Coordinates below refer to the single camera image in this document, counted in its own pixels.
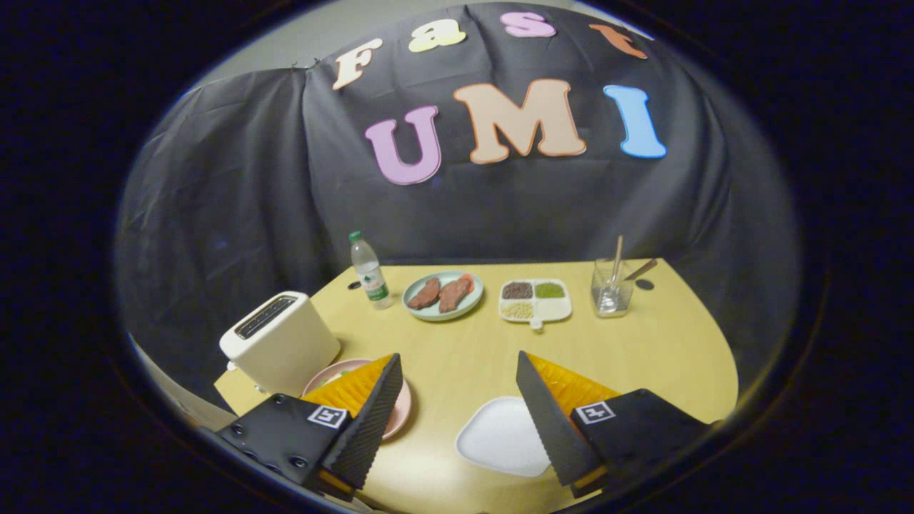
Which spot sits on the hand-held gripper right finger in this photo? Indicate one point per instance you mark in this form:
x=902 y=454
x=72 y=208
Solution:
x=553 y=435

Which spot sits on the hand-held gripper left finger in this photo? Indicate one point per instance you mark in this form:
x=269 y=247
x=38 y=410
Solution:
x=368 y=428

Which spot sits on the pink plate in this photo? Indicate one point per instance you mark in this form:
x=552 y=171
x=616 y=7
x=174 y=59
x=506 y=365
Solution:
x=401 y=410

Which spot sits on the white plate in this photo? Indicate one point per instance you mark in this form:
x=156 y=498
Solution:
x=500 y=439

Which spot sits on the white toaster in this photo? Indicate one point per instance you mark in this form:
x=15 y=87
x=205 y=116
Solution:
x=285 y=350

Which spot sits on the white divided bean dish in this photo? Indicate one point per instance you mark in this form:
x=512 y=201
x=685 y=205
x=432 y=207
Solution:
x=555 y=308

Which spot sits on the light green plate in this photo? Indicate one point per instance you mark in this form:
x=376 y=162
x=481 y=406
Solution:
x=421 y=312

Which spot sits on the brown meat piece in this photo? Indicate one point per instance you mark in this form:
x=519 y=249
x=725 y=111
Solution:
x=453 y=295
x=425 y=294

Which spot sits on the clear glass utensil holder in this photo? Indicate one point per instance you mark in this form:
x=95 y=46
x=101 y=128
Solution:
x=613 y=296

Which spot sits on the clear water bottle green cap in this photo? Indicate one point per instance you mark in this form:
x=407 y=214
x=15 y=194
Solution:
x=371 y=275

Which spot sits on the black backdrop cloth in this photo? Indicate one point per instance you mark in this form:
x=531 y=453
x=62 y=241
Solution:
x=235 y=178

